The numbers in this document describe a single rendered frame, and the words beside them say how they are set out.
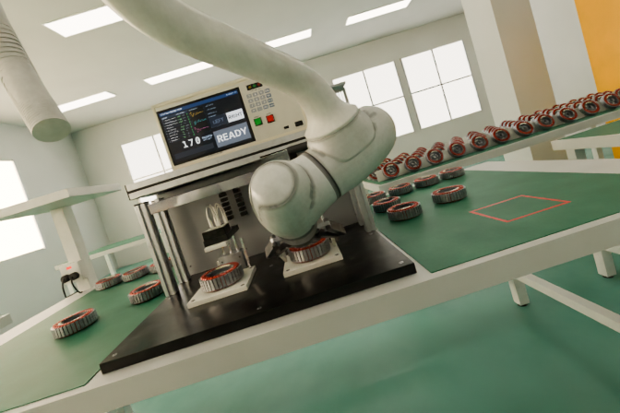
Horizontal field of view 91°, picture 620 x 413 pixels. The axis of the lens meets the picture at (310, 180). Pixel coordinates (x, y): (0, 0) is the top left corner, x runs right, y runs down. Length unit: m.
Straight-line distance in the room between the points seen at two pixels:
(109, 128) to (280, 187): 8.09
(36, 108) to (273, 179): 1.72
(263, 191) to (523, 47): 4.35
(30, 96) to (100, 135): 6.48
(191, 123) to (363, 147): 0.62
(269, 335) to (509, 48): 4.27
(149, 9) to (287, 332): 0.54
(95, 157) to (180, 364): 8.05
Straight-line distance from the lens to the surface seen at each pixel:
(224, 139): 0.96
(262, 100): 0.96
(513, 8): 4.71
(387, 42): 8.03
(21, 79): 2.20
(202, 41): 0.45
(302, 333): 0.62
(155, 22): 0.45
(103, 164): 8.50
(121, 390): 0.75
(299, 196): 0.44
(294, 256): 0.79
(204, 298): 0.83
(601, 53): 4.36
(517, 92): 4.47
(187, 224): 1.14
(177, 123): 1.01
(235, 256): 0.98
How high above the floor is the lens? 1.02
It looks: 3 degrees down
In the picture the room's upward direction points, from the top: 17 degrees counter-clockwise
